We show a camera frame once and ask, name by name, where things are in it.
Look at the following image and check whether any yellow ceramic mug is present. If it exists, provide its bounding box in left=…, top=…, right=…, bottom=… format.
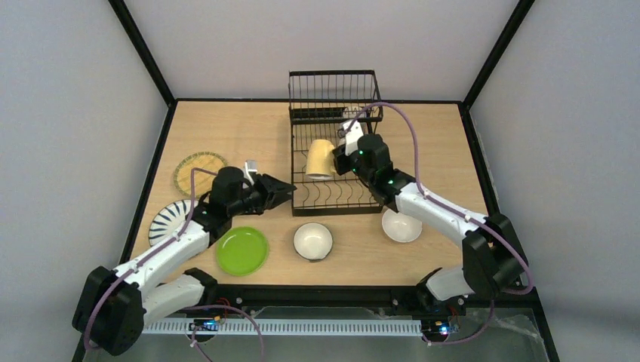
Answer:
left=305, top=139, right=335, bottom=181

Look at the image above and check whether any black wire dish rack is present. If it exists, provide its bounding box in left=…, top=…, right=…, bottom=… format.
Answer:
left=288, top=69, right=382, bottom=216

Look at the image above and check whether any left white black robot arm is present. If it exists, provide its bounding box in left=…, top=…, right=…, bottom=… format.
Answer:
left=72, top=167, right=296, bottom=356

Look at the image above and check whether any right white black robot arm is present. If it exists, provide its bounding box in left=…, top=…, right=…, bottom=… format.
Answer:
left=331, top=134, right=528, bottom=301

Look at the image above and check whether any black rimmed white bowl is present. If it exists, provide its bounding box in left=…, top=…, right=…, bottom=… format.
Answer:
left=293, top=222, right=334, bottom=262

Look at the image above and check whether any green plastic plate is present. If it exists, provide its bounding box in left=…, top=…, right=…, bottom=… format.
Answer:
left=215, top=226, right=269, bottom=277

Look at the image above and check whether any woven bamboo plate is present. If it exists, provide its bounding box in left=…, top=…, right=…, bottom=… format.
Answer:
left=173, top=151, right=229, bottom=199

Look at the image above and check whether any plain white bowl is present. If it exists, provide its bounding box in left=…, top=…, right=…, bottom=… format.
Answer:
left=381, top=209, right=423, bottom=243

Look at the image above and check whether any blue striped white plate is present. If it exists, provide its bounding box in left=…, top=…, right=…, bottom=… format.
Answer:
left=148, top=199, right=192, bottom=247

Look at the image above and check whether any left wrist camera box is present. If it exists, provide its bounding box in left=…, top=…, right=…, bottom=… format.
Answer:
left=244, top=160, right=258, bottom=186

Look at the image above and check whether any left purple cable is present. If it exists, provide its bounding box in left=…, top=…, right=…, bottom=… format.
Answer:
left=82, top=167, right=264, bottom=362

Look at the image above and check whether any purple cable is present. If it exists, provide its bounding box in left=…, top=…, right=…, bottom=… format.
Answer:
left=82, top=167, right=264, bottom=362
left=340, top=102, right=535, bottom=347

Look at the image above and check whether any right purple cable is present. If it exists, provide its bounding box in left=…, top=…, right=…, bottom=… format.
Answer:
left=340, top=102, right=535, bottom=347

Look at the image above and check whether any white slotted cable duct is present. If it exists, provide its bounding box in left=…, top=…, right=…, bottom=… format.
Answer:
left=143, top=318, right=422, bottom=337

